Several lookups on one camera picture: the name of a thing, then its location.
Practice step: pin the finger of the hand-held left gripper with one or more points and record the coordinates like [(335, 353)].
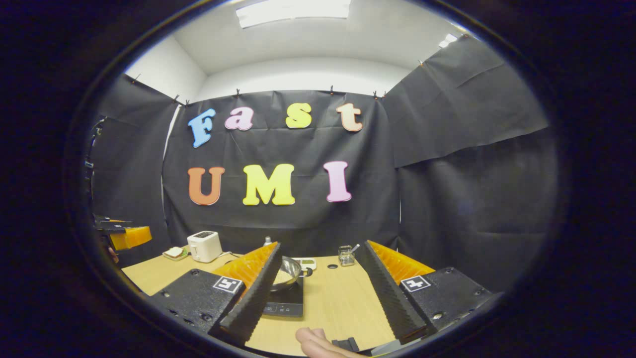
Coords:
[(131, 237)]

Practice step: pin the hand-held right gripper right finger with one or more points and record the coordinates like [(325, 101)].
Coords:
[(385, 293)]

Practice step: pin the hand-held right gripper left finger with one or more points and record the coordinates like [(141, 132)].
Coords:
[(258, 298)]

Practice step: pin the black induction cooktop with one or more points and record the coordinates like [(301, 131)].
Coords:
[(285, 301)]

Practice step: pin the stainless steel pot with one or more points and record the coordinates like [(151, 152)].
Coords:
[(293, 271)]

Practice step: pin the sandwich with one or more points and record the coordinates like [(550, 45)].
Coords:
[(174, 252)]

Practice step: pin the cream rectangular plate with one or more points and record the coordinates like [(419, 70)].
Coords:
[(183, 257)]

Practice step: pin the white divided dish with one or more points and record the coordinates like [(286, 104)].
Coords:
[(308, 262)]

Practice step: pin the white toaster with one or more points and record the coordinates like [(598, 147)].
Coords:
[(203, 247)]

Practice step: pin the row of black cloth clips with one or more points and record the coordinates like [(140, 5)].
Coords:
[(331, 90)]

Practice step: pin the small ceiling light panel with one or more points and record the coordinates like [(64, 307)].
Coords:
[(447, 41)]

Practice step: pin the large ceiling light panel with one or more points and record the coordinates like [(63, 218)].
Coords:
[(293, 12)]

